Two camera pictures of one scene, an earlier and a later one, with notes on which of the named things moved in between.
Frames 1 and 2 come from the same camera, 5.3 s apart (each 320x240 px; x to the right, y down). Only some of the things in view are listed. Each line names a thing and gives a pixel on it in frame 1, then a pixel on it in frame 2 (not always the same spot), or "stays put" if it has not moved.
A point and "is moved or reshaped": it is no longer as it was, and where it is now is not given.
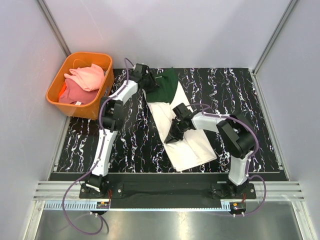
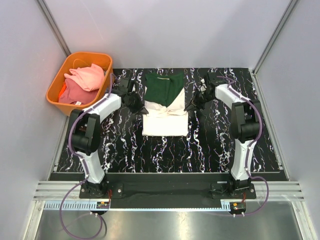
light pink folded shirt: x=89 y=78 stays put
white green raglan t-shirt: x=194 y=149 is moved or reshaped
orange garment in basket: x=62 y=90 stays put
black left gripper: x=153 y=83 to x=140 y=104
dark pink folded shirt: x=74 y=94 stays put
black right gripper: x=171 y=137 to x=199 y=105
